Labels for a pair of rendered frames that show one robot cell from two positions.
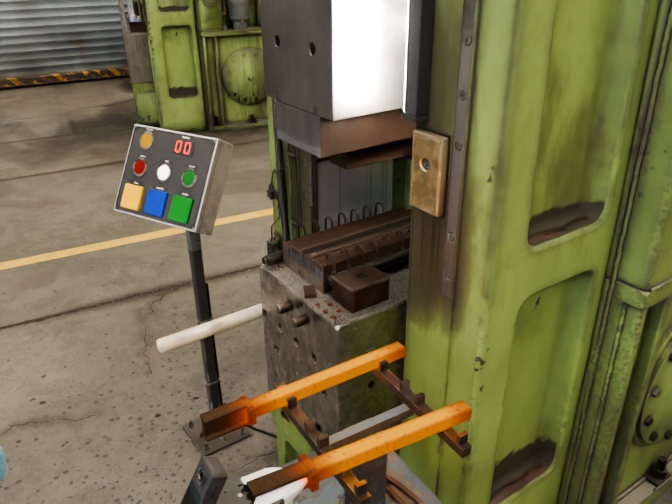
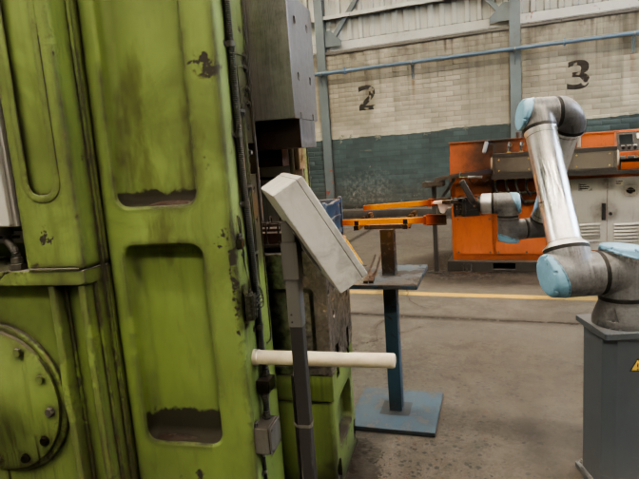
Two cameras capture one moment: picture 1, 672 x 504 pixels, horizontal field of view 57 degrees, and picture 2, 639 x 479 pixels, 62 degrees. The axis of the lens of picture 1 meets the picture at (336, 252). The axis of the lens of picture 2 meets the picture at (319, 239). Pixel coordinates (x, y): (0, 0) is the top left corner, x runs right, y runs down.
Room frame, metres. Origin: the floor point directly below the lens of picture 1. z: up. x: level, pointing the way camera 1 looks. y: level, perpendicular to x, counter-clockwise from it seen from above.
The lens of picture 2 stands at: (2.69, 1.56, 1.25)
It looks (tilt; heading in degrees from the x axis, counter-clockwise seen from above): 9 degrees down; 229
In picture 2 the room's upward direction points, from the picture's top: 4 degrees counter-clockwise
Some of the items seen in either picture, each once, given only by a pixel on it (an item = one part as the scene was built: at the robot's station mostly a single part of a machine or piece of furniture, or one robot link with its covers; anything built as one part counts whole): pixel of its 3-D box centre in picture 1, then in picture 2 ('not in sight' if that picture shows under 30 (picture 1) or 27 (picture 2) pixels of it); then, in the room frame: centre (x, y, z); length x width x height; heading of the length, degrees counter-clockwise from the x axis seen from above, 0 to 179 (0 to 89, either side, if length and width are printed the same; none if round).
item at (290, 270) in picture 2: not in sight; (303, 251); (1.82, 0.48, 1.00); 0.13 x 0.11 x 0.14; 34
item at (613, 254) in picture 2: not in sight; (620, 269); (0.77, 0.88, 0.79); 0.17 x 0.15 x 0.18; 140
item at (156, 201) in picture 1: (156, 203); not in sight; (1.74, 0.54, 1.01); 0.07 x 0.05 x 0.07; 59
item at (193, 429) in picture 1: (216, 422); not in sight; (1.85, 0.47, 0.05); 0.22 x 0.22 x 0.09; 34
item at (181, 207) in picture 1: (181, 209); not in sight; (1.69, 0.45, 1.01); 0.07 x 0.05 x 0.07; 59
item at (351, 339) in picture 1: (379, 330); (270, 299); (1.51, -0.12, 0.69); 0.56 x 0.38 x 0.45; 124
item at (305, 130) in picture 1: (368, 114); (253, 138); (1.55, -0.08, 1.32); 0.42 x 0.20 x 0.10; 124
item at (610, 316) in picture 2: not in sight; (622, 308); (0.77, 0.89, 0.65); 0.19 x 0.19 x 0.10
